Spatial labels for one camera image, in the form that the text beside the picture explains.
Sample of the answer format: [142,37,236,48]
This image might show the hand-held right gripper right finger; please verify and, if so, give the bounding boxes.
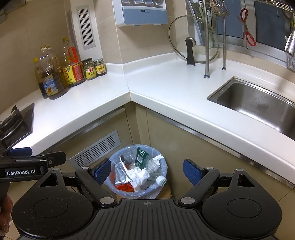
[178,159,256,207]

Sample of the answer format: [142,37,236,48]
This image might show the red handled scissors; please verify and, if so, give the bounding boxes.
[236,7,257,47]

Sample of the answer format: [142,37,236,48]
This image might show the dark green snack packet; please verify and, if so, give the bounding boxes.
[135,147,151,170]

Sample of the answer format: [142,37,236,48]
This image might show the glass pot lid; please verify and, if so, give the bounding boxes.
[168,15,219,66]

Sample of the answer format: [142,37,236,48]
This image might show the oil bottle with orange handle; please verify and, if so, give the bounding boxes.
[60,37,85,88]

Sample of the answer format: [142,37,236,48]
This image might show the white tissue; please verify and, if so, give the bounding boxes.
[130,167,150,192]
[150,155,166,166]

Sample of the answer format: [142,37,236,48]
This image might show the small checkered lid sauce jar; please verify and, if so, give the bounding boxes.
[93,59,108,76]

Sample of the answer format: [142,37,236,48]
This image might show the metal faucet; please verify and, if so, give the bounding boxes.
[284,29,295,57]

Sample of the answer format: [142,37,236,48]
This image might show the green label sauce jar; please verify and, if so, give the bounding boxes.
[81,58,97,81]

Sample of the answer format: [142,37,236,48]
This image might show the white blue water purifier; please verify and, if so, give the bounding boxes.
[112,0,168,28]

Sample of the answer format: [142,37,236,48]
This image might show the black gas stove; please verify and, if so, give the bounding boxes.
[0,103,35,150]

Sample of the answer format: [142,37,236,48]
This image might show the translucent blue bin liner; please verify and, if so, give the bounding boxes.
[105,144,168,199]

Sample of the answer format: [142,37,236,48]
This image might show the cutting board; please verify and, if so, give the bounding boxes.
[186,0,208,46]

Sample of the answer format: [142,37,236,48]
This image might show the metal cabinet vent grille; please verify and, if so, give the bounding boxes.
[68,130,120,170]

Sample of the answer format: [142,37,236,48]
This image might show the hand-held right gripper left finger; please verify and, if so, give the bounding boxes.
[39,159,118,207]

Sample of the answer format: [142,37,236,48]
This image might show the silver foil packet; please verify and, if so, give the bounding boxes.
[114,161,130,185]

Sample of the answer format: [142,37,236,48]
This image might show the beige cabinet door with vent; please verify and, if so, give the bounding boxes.
[37,106,134,183]

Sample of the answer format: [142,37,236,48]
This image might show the window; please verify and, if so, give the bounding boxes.
[227,0,295,52]

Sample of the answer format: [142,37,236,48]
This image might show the narrow beige cabinet panel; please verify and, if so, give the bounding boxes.
[124,102,151,148]

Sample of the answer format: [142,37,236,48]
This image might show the orange plastic mesh ball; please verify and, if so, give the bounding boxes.
[111,173,134,192]

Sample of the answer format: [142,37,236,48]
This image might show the stainless steel dish rack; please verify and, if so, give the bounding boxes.
[185,0,295,79]

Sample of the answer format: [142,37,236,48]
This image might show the grey wall vent grille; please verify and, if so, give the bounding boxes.
[76,7,96,51]

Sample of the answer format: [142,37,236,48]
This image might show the oil bottle with blue label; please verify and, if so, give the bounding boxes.
[38,45,69,100]

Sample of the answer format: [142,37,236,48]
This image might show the metal cutlery holder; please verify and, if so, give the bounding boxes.
[209,0,231,17]

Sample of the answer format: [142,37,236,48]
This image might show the person's left hand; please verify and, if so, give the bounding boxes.
[0,195,13,231]

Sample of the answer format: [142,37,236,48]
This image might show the stainless steel sink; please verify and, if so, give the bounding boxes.
[206,77,295,140]

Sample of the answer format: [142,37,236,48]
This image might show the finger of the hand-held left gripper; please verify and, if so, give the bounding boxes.
[0,147,32,158]
[14,151,66,167]

